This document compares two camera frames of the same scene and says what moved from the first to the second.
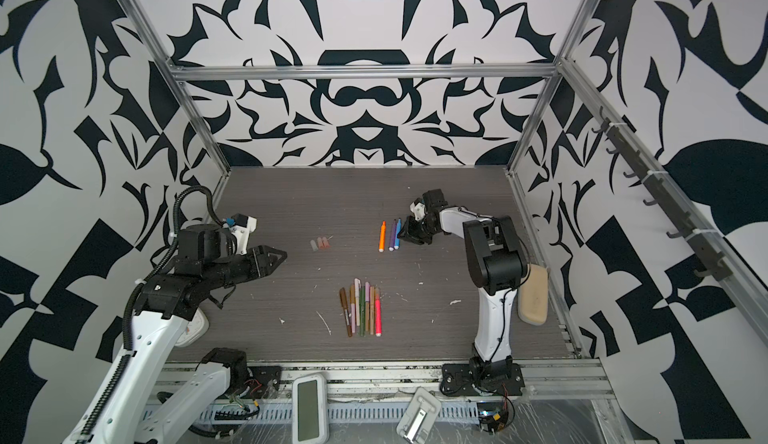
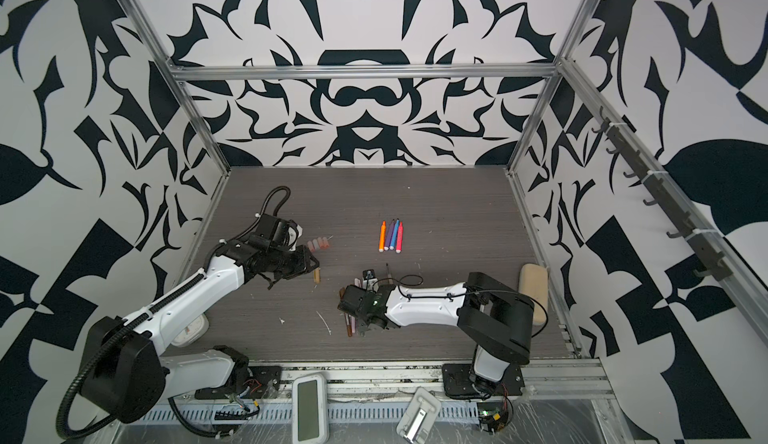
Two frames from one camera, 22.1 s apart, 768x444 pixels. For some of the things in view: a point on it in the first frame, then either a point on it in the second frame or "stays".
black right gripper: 411,232 to 362,327
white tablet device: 309,409 stays
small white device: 418,424 stays
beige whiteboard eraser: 533,294 stays
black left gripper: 258,261 to 304,262
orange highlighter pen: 382,236 stays
